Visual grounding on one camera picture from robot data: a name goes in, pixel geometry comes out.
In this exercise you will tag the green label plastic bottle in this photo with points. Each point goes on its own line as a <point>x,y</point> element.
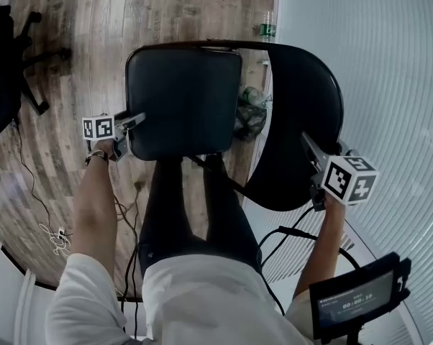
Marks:
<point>267,30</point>

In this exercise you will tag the black folding chair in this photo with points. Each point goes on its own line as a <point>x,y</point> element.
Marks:
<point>180,99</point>

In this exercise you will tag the black monitor mount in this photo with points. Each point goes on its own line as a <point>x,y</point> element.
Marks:
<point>353,334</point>

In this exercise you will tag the black padded office chair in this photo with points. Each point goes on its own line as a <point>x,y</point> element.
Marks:
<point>0,120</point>

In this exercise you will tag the camouflage bag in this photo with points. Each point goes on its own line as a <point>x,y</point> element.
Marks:
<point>250,120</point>

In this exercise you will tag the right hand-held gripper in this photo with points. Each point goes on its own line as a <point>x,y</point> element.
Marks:
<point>349,182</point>

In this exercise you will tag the person's left forearm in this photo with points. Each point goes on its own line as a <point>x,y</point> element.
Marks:
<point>92,210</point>

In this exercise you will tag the person's right forearm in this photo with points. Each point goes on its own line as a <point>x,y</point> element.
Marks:
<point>321,246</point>

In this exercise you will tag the small black monitor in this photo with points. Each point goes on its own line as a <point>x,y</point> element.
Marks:
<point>353,300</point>

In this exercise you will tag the person's left hand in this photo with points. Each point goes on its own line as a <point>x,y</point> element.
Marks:
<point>101,146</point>

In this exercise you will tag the person's black trousers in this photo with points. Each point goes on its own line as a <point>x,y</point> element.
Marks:
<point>169,221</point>

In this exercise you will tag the person's white shirt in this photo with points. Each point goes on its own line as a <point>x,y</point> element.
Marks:
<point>202,300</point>

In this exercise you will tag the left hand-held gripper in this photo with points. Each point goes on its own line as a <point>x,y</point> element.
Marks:
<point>98,128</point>

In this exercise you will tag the clear plastic bottle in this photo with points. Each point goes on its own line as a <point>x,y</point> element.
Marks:
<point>252,95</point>

